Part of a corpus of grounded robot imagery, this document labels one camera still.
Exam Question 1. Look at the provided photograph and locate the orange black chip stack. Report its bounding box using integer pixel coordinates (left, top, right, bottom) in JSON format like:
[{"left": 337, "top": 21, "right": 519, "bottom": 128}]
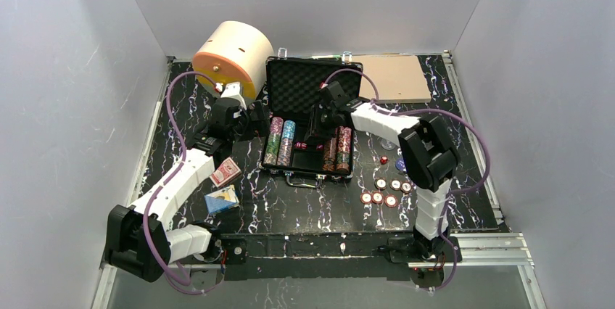
[{"left": 322, "top": 137, "right": 337, "bottom": 172}]

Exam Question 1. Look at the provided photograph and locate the tan flat board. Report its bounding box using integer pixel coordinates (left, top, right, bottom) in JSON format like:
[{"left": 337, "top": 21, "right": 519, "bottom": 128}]
[{"left": 353, "top": 54, "right": 432, "bottom": 104}]

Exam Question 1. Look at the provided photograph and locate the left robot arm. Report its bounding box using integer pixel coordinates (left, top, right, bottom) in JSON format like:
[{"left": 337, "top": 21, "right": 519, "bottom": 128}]
[{"left": 103, "top": 82, "right": 268, "bottom": 284}]

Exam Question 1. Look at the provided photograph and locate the blue small blind button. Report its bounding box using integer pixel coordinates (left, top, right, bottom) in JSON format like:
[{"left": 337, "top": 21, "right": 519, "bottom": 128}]
[{"left": 395, "top": 158, "right": 406, "bottom": 172}]

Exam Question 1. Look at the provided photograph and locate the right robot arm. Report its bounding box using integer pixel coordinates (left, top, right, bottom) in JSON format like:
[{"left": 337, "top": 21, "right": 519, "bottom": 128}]
[{"left": 304, "top": 81, "right": 460, "bottom": 258}]

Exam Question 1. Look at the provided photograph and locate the red white chip stack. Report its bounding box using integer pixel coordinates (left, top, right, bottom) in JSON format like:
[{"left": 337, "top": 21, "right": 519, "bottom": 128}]
[{"left": 337, "top": 126, "right": 352, "bottom": 153}]

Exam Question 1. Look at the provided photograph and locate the black poker set case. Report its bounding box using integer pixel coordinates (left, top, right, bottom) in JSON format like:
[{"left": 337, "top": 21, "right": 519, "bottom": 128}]
[{"left": 259, "top": 57, "right": 363, "bottom": 185}]

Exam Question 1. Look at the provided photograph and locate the dark green chip stack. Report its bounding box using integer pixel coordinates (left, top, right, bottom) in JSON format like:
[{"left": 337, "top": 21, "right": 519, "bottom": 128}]
[{"left": 263, "top": 133, "right": 281, "bottom": 165}]

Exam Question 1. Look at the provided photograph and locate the loose red white chip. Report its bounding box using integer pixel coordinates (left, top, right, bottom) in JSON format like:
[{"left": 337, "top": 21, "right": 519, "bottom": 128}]
[
  {"left": 371, "top": 191, "right": 384, "bottom": 205},
  {"left": 374, "top": 178, "right": 387, "bottom": 190},
  {"left": 400, "top": 181, "right": 412, "bottom": 194},
  {"left": 389, "top": 179, "right": 402, "bottom": 191},
  {"left": 360, "top": 192, "right": 372, "bottom": 205},
  {"left": 384, "top": 194, "right": 398, "bottom": 207}
]

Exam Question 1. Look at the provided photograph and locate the light blue chip stack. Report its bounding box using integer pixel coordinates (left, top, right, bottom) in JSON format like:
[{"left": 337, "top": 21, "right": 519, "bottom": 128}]
[{"left": 281, "top": 120, "right": 297, "bottom": 141}]

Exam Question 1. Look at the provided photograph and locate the cream cylinder with orange face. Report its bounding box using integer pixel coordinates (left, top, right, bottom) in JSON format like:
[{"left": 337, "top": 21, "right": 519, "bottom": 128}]
[{"left": 191, "top": 21, "right": 273, "bottom": 99}]

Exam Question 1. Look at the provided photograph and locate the blue green chip stack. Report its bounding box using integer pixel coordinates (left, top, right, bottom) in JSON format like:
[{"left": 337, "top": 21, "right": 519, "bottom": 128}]
[{"left": 335, "top": 151, "right": 352, "bottom": 175}]

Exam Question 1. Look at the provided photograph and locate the blue playing card deck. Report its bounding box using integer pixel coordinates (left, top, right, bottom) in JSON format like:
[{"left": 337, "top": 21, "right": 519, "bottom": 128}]
[{"left": 205, "top": 184, "right": 239, "bottom": 215}]

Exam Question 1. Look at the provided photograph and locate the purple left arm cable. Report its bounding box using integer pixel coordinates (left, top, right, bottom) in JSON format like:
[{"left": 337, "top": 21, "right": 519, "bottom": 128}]
[{"left": 142, "top": 71, "right": 223, "bottom": 296}]

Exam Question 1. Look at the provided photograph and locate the purple white chip stack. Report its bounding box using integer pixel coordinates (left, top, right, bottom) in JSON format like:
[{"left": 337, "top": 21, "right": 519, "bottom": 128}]
[{"left": 270, "top": 117, "right": 284, "bottom": 135}]

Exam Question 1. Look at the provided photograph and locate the red playing card deck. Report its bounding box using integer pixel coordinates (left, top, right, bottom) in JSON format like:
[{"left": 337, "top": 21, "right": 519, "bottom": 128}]
[{"left": 210, "top": 157, "right": 241, "bottom": 188}]

